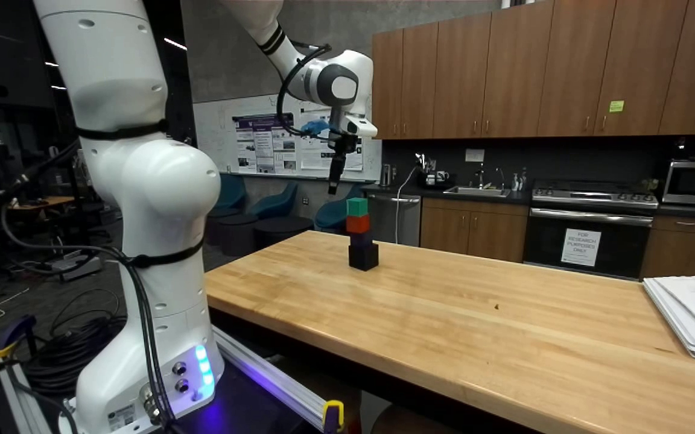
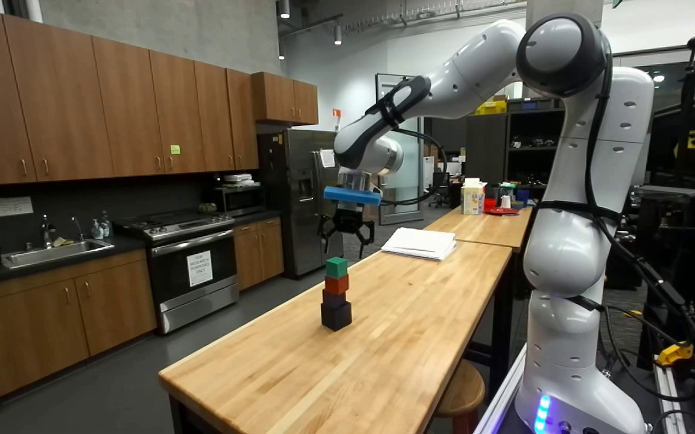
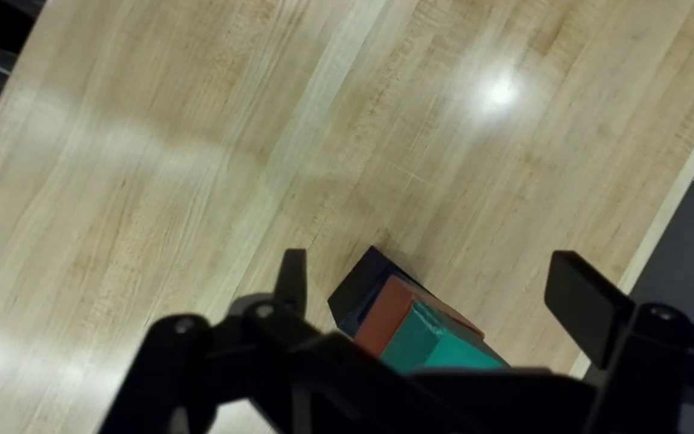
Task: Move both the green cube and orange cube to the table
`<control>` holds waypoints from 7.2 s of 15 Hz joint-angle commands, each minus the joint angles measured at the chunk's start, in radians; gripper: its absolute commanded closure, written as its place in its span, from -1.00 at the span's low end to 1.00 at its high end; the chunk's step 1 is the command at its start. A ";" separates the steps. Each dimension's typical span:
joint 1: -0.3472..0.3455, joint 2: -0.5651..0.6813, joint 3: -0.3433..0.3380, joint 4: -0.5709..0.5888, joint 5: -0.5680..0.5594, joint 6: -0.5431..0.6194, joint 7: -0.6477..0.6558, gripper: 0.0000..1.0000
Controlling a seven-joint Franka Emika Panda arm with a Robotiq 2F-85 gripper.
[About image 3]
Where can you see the green cube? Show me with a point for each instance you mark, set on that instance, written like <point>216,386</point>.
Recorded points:
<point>451,352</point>

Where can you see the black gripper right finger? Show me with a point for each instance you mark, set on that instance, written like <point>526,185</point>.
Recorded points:
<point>597,315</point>

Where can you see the black cube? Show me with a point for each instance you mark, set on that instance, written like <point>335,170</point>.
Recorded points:
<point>361,290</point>

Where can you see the dark red block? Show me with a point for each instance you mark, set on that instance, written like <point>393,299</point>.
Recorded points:
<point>385,317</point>

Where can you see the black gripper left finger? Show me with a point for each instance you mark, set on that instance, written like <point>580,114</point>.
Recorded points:
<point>204,378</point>

